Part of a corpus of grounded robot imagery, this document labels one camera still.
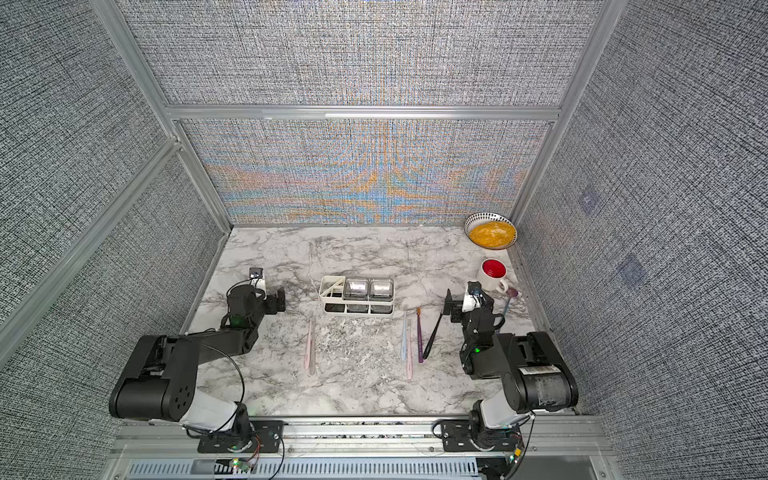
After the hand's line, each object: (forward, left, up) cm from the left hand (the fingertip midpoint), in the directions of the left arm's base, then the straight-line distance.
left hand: (271, 284), depth 93 cm
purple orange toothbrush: (-13, -46, -8) cm, 48 cm away
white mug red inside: (+2, -72, -2) cm, 72 cm away
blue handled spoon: (-2, -77, -7) cm, 78 cm away
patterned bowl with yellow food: (+21, -75, -1) cm, 78 cm away
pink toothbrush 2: (-21, -42, -8) cm, 47 cm away
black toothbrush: (-20, -47, -7) cm, 52 cm away
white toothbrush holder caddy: (-6, -20, +3) cm, 21 cm away
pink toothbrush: (-18, -12, -7) cm, 23 cm away
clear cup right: (+1, -34, -6) cm, 35 cm away
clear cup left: (+1, -26, -6) cm, 27 cm away
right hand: (-5, -60, +4) cm, 60 cm away
